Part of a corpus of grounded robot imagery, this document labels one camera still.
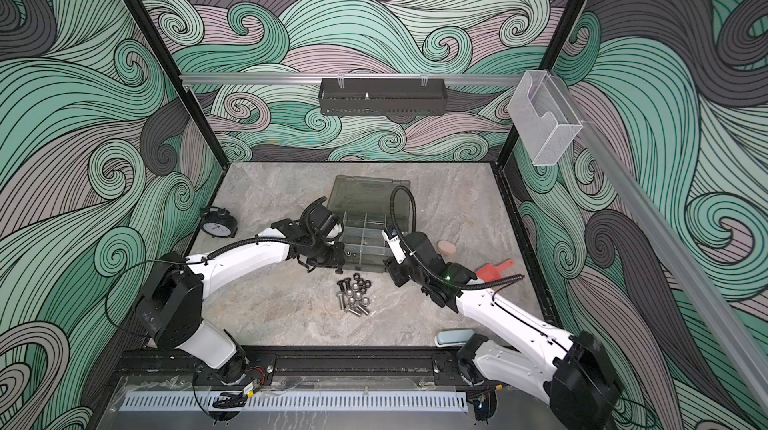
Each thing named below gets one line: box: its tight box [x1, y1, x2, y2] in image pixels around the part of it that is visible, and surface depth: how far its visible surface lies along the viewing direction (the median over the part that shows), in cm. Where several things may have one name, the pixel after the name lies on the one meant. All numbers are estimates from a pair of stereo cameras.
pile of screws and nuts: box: [336, 272, 372, 317], surface depth 87 cm
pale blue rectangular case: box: [434, 329, 475, 347], surface depth 78 cm
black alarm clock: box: [200, 206, 238, 238], surface depth 95 cm
